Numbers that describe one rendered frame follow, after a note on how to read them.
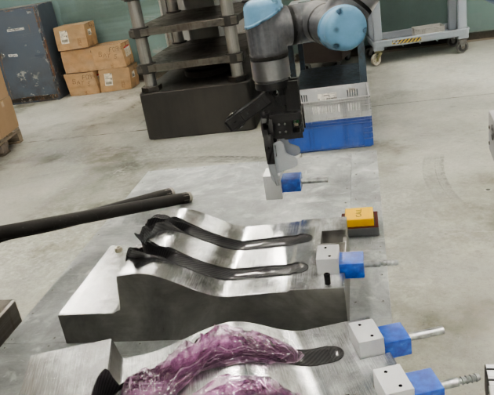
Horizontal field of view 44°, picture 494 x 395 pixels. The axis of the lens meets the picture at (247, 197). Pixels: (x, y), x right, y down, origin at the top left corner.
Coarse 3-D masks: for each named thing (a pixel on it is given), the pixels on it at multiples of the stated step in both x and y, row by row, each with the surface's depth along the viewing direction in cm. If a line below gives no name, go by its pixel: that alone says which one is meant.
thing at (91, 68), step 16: (64, 32) 729; (80, 32) 725; (64, 48) 736; (80, 48) 732; (96, 48) 732; (112, 48) 729; (128, 48) 744; (64, 64) 746; (80, 64) 744; (96, 64) 740; (112, 64) 736; (128, 64) 739; (80, 80) 750; (96, 80) 748; (112, 80) 745; (128, 80) 740
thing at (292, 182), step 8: (264, 176) 128; (280, 176) 127; (288, 176) 129; (296, 176) 128; (264, 184) 128; (272, 184) 128; (280, 184) 128; (288, 184) 128; (296, 184) 127; (272, 192) 129; (280, 192) 128
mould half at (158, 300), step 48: (192, 240) 114; (240, 240) 119; (96, 288) 114; (144, 288) 103; (192, 288) 101; (240, 288) 102; (288, 288) 99; (336, 288) 97; (96, 336) 108; (144, 336) 107
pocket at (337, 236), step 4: (324, 232) 116; (328, 232) 116; (332, 232) 115; (336, 232) 115; (340, 232) 115; (344, 232) 115; (324, 236) 116; (328, 236) 116; (332, 236) 116; (336, 236) 116; (340, 236) 116; (344, 236) 115; (324, 240) 116; (328, 240) 116; (332, 240) 116; (336, 240) 116; (340, 240) 116; (344, 240) 114
